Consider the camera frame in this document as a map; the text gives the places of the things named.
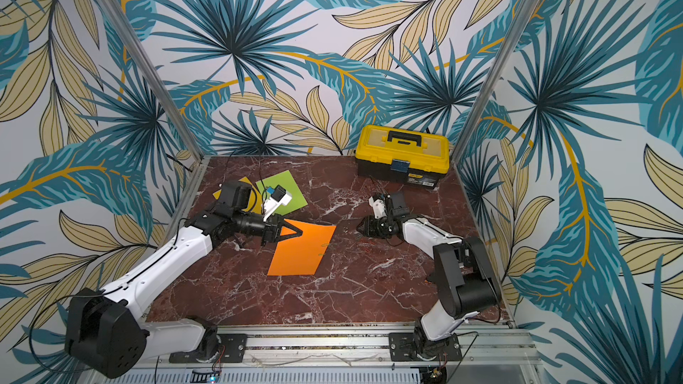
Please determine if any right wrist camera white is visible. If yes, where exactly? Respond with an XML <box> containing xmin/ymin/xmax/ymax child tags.
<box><xmin>368</xmin><ymin>194</ymin><xmax>388</xmax><ymax>220</ymax></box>

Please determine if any yellow black toolbox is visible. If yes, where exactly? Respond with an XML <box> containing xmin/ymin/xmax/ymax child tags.
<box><xmin>355</xmin><ymin>126</ymin><xmax>450</xmax><ymax>190</ymax></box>

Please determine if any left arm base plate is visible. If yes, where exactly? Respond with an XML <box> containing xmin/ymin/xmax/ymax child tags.
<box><xmin>169</xmin><ymin>334</ymin><xmax>247</xmax><ymax>366</ymax></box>

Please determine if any aluminium front rail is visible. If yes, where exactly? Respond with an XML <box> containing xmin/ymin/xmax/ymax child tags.
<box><xmin>79</xmin><ymin>324</ymin><xmax>542</xmax><ymax>372</ymax></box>

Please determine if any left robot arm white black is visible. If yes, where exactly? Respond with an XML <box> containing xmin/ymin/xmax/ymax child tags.
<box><xmin>64</xmin><ymin>181</ymin><xmax>303</xmax><ymax>379</ymax></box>

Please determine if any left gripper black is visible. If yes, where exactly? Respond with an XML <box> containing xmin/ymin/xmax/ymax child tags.
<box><xmin>234</xmin><ymin>209</ymin><xmax>304</xmax><ymax>247</ymax></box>

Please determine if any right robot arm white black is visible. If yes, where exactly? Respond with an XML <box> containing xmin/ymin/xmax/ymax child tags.
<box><xmin>357</xmin><ymin>192</ymin><xmax>502</xmax><ymax>348</ymax></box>

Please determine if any yellow paper sheet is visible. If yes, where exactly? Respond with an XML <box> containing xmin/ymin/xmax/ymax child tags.
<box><xmin>213</xmin><ymin>178</ymin><xmax>263</xmax><ymax>213</ymax></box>

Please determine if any green paper sheet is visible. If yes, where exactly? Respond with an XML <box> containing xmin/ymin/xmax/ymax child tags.
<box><xmin>255</xmin><ymin>171</ymin><xmax>308</xmax><ymax>215</ymax></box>

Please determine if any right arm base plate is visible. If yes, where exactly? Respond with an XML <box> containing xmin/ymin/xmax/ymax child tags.
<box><xmin>389</xmin><ymin>332</ymin><xmax>462</xmax><ymax>362</ymax></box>

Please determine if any orange paper sheet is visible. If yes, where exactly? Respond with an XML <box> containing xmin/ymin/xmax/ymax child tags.
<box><xmin>268</xmin><ymin>219</ymin><xmax>336</xmax><ymax>277</ymax></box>

